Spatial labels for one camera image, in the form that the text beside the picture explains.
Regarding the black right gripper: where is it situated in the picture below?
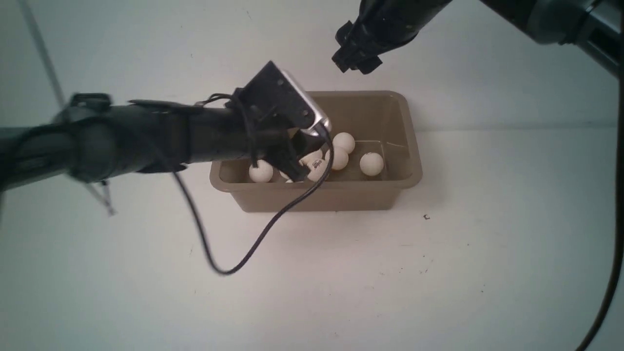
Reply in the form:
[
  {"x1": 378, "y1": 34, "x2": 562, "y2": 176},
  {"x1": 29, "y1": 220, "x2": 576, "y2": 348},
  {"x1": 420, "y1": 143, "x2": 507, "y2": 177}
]
[{"x1": 332, "y1": 0, "x2": 450, "y2": 74}]

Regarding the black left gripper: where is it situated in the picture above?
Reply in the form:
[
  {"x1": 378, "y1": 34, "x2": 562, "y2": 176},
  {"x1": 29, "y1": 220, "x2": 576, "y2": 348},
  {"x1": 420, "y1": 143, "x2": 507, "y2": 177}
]
[{"x1": 229, "y1": 90, "x2": 325, "y2": 181}]

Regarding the white ball with logo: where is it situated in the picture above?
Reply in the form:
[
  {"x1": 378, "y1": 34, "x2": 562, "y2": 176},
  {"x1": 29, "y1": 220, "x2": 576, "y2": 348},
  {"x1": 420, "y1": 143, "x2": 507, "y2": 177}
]
[{"x1": 306, "y1": 158, "x2": 328, "y2": 182}]

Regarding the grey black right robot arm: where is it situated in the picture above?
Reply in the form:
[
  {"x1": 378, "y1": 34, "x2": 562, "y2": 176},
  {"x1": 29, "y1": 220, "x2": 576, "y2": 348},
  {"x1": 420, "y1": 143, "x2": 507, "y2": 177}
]
[{"x1": 332, "y1": 0, "x2": 623, "y2": 76}]

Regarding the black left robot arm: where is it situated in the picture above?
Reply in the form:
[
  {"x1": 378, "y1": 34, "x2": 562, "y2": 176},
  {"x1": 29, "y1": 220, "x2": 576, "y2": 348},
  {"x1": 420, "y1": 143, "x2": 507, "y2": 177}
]
[{"x1": 1, "y1": 88, "x2": 331, "y2": 193}]

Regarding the brown plastic storage bin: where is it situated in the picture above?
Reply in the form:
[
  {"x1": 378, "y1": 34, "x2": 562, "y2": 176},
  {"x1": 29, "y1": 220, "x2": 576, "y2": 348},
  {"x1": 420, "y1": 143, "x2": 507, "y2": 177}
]
[{"x1": 210, "y1": 91, "x2": 423, "y2": 213}]

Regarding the black left camera cable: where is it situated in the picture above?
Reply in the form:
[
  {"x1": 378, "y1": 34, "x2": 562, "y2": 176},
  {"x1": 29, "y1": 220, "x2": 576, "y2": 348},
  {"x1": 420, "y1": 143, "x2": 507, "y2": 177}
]
[{"x1": 166, "y1": 93, "x2": 335, "y2": 276}]

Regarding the black camera cable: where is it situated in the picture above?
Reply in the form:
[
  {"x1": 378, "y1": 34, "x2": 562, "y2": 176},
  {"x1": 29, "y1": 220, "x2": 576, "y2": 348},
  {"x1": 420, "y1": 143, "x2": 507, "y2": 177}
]
[
  {"x1": 166, "y1": 93, "x2": 335, "y2": 276},
  {"x1": 575, "y1": 73, "x2": 624, "y2": 351}
]

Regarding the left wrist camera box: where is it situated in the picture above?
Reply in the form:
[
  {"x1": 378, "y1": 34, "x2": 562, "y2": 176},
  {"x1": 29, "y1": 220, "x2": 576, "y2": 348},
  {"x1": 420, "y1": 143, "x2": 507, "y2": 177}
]
[{"x1": 233, "y1": 60, "x2": 332, "y2": 137}]

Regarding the black right camera cable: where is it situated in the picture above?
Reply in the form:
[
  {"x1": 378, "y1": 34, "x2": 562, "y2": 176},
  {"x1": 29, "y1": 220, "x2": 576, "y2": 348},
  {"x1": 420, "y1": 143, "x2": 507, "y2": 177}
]
[{"x1": 575, "y1": 73, "x2": 624, "y2": 351}]

